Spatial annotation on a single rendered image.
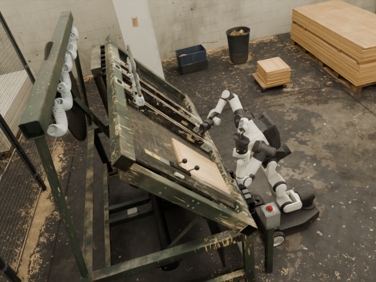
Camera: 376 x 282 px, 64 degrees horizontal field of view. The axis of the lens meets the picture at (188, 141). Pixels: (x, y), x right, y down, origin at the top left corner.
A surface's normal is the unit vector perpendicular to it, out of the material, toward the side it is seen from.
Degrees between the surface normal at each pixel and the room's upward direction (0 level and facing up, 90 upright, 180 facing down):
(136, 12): 90
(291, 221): 0
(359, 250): 0
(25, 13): 90
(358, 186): 0
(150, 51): 90
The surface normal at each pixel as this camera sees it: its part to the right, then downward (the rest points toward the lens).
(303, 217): -0.15, -0.77
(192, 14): 0.17, 0.59
